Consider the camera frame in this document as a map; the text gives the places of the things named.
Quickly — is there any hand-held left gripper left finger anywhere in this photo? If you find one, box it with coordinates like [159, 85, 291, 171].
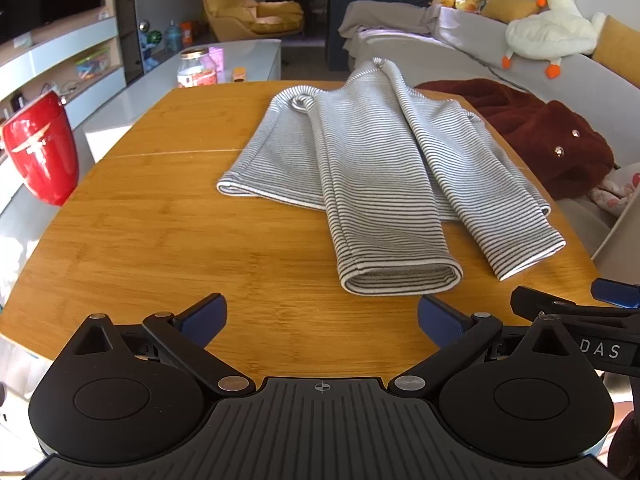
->
[70, 292, 257, 402]

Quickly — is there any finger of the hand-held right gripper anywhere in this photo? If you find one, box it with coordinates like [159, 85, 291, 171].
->
[510, 286, 640, 329]
[590, 278, 640, 309]

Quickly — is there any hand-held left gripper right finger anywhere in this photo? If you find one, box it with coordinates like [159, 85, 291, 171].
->
[387, 294, 577, 402]

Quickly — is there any grey striped shirt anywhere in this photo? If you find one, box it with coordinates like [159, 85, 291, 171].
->
[216, 57, 567, 297]

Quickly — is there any pink floral cloth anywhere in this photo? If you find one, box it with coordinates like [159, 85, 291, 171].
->
[587, 167, 640, 218]

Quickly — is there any dark red fleece jacket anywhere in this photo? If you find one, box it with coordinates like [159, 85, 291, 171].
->
[415, 79, 616, 201]

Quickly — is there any grey sofa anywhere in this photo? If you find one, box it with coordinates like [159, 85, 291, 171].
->
[340, 0, 640, 261]

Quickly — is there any white coffee table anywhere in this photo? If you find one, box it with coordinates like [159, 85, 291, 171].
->
[82, 39, 283, 163]

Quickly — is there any red goblet-shaped bin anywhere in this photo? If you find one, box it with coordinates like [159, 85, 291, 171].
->
[0, 91, 81, 207]

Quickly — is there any clear jar with pink label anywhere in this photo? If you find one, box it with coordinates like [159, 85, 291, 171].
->
[176, 47, 219, 88]

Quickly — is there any yellow cushion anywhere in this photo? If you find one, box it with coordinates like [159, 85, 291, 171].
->
[592, 15, 640, 81]
[482, 0, 541, 23]

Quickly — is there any pink box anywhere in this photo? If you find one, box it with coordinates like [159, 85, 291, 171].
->
[207, 46, 227, 83]

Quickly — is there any white goose plush toy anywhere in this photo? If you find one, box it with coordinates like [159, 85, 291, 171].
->
[502, 0, 608, 80]

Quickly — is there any clear box of colourful toys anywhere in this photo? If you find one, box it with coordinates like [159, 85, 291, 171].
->
[74, 47, 111, 81]

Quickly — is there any blue toy figure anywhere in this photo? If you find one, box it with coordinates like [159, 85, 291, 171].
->
[140, 19, 163, 71]

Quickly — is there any beige blanket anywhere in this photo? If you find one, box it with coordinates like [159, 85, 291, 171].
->
[339, 0, 443, 38]

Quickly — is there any yellow leather armchair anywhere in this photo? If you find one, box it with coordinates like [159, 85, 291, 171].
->
[195, 0, 306, 42]

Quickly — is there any white and wood wall cabinet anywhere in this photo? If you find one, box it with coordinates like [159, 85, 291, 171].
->
[0, 7, 126, 211]

